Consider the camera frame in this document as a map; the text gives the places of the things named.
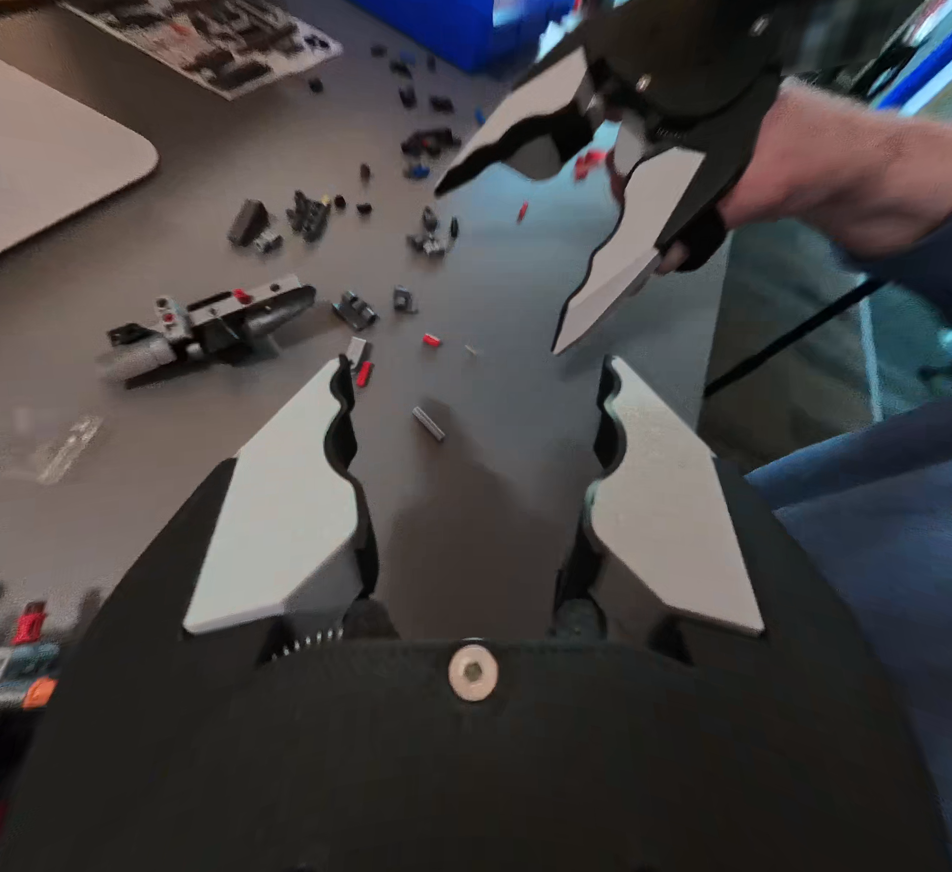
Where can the lego sticker sheet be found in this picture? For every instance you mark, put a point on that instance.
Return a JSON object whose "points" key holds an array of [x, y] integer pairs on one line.
{"points": [[208, 32]]}

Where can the dark grey curved lego panel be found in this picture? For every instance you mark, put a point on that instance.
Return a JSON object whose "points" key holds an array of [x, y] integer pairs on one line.
{"points": [[248, 221]]}

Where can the light grey lego pin connector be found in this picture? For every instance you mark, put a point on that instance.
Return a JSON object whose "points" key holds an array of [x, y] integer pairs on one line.
{"points": [[356, 351]]}

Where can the scatter of black lego pieces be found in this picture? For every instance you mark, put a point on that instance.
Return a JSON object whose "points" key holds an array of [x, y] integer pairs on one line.
{"points": [[428, 143]]}

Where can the lego beam assembly red pins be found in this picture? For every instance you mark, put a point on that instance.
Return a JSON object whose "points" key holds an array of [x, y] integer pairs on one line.
{"points": [[208, 329]]}

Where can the dark grey lego axle connector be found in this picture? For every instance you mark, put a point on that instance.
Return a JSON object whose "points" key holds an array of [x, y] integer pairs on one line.
{"points": [[429, 217]]}

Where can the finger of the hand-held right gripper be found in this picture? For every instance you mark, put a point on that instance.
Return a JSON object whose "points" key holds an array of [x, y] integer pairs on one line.
{"points": [[632, 255], [520, 106]]}

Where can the dark grey L-shaped lego beam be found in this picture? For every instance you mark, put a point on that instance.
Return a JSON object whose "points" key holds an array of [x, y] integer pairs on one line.
{"points": [[312, 221]]}

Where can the person's right forearm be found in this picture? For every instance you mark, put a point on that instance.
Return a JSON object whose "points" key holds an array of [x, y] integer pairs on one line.
{"points": [[907, 270]]}

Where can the light grey lego axle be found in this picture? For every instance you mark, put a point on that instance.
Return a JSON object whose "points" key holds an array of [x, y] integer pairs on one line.
{"points": [[429, 424]]}

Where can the person's right hand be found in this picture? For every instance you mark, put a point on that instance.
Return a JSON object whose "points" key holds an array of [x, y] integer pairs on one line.
{"points": [[840, 165]]}

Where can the person's blue sweater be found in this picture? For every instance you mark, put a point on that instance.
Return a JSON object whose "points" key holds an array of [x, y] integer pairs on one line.
{"points": [[877, 552]]}

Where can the small clear plastic bag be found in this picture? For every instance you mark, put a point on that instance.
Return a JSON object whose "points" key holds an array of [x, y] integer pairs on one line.
{"points": [[59, 444]]}

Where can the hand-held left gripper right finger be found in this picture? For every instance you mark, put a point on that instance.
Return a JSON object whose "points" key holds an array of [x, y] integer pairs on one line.
{"points": [[669, 515]]}

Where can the partly built lego car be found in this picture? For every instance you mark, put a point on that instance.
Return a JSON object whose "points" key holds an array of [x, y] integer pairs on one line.
{"points": [[30, 656]]}

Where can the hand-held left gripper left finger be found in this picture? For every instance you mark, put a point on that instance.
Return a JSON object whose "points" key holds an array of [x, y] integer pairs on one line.
{"points": [[282, 515]]}

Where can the dark grey double-pin lego connector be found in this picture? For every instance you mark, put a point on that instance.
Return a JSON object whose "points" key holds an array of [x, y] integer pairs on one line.
{"points": [[355, 310]]}

